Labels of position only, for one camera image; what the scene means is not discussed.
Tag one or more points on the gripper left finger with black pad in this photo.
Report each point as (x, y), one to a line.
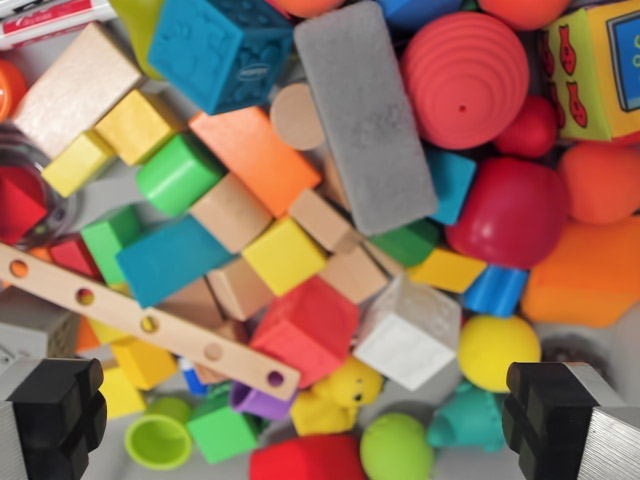
(47, 425)

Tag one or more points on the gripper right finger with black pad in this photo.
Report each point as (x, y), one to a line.
(560, 430)

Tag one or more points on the grey plastic bin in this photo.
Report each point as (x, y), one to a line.
(112, 187)

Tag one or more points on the teal rubber animal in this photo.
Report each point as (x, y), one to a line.
(467, 420)

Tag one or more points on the grey white box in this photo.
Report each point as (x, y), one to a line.
(35, 330)

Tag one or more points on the small orange block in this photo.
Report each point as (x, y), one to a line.
(87, 335)

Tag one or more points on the yellow ball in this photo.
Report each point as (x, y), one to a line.
(497, 352)

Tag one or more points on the lime green cup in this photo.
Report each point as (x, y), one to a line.
(157, 440)

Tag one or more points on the large orange block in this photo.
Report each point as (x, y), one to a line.
(585, 280)

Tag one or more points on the blue wooden cylinder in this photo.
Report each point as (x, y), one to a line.
(495, 292)

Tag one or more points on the wooden strip with holes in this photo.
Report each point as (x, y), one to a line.
(175, 330)

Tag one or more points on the lime green ball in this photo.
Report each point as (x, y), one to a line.
(395, 450)

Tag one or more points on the small red wooden block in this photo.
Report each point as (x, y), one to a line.
(75, 257)

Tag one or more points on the green wooden cube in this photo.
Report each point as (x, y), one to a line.
(222, 432)

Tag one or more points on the white wooden cube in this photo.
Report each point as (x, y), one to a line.
(405, 340)

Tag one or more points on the green wooden block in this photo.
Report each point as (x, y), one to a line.
(105, 240)
(407, 245)

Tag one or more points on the teal blue wooden block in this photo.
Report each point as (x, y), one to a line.
(170, 260)

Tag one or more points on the large red rubber toy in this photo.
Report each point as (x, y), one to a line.
(510, 215)

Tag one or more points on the red wooden cube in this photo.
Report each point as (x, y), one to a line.
(20, 205)

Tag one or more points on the yellow rubber bear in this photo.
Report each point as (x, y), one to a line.
(340, 395)

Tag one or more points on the clear glass jar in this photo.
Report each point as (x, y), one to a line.
(55, 195)

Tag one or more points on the orange rubber toy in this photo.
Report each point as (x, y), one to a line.
(602, 182)

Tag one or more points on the light yellow wooden block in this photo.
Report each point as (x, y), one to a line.
(75, 165)

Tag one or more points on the green wooden cylinder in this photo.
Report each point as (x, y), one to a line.
(175, 175)

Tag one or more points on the yellow wooden cube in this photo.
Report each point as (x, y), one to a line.
(135, 125)
(285, 255)

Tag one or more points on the small red ball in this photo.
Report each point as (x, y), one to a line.
(530, 130)

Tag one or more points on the orange plastic ball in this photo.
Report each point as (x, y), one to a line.
(10, 87)

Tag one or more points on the orange wooden block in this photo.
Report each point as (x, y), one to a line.
(255, 155)

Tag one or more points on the large natural wood block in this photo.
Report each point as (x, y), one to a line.
(75, 85)

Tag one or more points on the fabric cube with fish print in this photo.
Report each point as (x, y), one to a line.
(595, 70)

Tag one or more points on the red ribbed rubber ball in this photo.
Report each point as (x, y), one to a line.
(465, 80)

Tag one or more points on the grey foam block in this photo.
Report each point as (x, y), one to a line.
(370, 115)

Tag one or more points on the natural wood cylinder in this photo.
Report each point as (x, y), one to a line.
(295, 117)

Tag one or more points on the red dry erase marker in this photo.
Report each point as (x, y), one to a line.
(50, 22)

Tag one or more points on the olive green plastic toy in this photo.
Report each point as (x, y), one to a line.
(137, 30)

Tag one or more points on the teal embossed rubber block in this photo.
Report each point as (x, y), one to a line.
(215, 50)

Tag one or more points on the orange-red ball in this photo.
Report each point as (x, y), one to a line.
(522, 11)

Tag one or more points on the blue rubber toy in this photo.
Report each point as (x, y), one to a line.
(420, 12)

